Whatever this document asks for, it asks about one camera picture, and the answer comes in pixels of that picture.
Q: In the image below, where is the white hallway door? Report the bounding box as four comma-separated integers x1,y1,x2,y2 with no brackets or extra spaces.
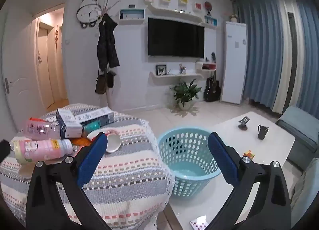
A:
37,22,56,107

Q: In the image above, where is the panda wall clock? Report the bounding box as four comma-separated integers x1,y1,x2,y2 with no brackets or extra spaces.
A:
76,0,102,29

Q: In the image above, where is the black guitar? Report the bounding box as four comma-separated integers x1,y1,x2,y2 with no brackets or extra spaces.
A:
204,71,222,102

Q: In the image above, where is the red patterned card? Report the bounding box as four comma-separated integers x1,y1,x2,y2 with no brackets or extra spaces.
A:
189,215,212,229

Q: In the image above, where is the red pink plastic bottle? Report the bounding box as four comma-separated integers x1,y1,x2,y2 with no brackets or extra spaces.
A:
22,117,61,139

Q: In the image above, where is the white blue carton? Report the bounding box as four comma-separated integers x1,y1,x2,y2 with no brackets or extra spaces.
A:
55,108,83,139

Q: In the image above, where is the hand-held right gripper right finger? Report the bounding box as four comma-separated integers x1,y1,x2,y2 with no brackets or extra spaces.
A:
207,132,292,230

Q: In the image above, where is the blue lined box shelf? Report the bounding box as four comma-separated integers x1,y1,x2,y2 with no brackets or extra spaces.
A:
119,8,145,25

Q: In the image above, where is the long white blue box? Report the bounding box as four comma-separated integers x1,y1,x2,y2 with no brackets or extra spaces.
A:
75,109,114,124

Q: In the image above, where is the black phone stand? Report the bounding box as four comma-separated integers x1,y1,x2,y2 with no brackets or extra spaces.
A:
238,117,251,130

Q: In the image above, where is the black wall television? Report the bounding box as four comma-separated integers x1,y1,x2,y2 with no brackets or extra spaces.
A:
148,17,205,59

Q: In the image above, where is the white refrigerator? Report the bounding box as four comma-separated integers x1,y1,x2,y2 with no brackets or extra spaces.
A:
221,20,248,104

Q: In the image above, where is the black mug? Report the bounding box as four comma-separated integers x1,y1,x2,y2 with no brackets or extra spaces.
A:
257,124,270,140

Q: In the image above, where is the pale coat rack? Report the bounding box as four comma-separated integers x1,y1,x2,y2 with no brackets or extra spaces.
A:
96,0,121,110

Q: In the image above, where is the pink bottle with yellow label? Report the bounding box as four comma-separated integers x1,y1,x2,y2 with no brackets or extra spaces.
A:
11,138,73,164

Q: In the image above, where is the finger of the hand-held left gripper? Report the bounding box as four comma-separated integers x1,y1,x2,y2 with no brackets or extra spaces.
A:
0,140,11,163

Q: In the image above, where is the pale cushion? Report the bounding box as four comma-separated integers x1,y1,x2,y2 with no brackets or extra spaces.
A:
291,158,319,220

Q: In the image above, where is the grey blue sofa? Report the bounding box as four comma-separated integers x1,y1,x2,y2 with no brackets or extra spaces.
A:
275,106,319,171

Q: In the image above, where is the orange wrapper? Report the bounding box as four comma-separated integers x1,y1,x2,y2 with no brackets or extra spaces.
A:
72,137,93,147

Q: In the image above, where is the black coat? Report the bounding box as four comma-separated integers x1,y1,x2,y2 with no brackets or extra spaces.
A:
97,13,120,72

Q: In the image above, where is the green houseplant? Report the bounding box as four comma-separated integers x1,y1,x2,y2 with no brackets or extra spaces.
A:
172,79,202,103

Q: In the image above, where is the low white wall shelf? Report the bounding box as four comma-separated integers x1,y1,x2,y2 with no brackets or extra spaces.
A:
150,69,203,83

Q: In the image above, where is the blue curtain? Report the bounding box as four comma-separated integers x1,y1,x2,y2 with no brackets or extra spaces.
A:
295,0,319,131
233,0,283,110

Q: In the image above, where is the long white wall shelf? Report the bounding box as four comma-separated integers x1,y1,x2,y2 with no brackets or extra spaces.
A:
147,5,217,29

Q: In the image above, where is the brown hanging bag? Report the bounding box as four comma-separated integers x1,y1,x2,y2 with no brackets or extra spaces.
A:
95,73,107,94

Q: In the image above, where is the light blue plastic basket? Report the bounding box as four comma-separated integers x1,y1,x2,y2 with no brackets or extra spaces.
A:
157,127,225,198

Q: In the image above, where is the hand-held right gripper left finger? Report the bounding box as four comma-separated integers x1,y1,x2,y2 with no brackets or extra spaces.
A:
26,132,108,230

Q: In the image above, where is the striped woven blanket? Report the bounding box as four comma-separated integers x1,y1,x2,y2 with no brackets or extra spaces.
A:
0,103,175,230

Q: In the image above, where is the cream curtain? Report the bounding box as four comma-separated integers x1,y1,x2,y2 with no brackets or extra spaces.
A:
272,0,303,115

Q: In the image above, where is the red white box shelf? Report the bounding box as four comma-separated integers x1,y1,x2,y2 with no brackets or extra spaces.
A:
195,61,217,75

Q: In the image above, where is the teal packet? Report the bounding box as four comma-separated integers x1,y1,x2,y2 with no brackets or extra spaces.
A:
83,120,101,133

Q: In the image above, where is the white paper bowl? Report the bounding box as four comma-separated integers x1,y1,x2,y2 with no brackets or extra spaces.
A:
87,128,121,153

